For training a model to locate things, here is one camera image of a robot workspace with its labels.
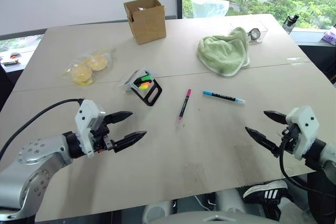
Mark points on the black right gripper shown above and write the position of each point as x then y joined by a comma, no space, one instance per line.
291,138

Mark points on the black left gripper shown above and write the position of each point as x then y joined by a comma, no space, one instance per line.
101,136

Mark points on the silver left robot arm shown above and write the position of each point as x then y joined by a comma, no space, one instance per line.
39,155

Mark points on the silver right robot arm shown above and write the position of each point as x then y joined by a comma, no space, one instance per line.
324,155

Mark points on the black holder with highlighters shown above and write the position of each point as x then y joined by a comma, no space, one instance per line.
151,95

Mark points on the blue marker pen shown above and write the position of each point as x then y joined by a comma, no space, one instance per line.
223,96

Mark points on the pink marker pen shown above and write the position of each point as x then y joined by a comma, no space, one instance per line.
184,106

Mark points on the clear plastic box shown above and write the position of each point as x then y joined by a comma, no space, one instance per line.
262,31

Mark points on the brown cardboard box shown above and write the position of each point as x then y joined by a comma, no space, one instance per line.
151,27

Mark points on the black shoe white stripes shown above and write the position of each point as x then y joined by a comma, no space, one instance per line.
262,191

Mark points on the yellow round bun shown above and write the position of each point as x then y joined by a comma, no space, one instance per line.
81,74
97,62

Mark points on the clear plastic bun bag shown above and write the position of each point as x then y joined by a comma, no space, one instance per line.
78,61

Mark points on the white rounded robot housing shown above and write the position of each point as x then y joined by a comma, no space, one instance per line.
231,200
157,212

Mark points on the green towel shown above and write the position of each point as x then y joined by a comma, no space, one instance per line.
223,53

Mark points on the silver tape roll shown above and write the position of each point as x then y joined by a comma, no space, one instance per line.
254,33

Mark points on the black capped water bottle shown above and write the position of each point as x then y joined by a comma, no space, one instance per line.
290,23

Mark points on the grey robot torso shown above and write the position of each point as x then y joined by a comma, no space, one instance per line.
210,218

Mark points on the purple packet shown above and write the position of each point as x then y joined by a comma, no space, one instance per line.
330,36

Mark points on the small items on windowsill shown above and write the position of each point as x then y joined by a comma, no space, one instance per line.
10,62

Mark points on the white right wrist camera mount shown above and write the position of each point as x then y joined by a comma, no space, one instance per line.
304,124

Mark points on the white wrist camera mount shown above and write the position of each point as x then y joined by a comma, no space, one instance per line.
304,124
85,113

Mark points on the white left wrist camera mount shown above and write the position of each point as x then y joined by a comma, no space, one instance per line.
85,113

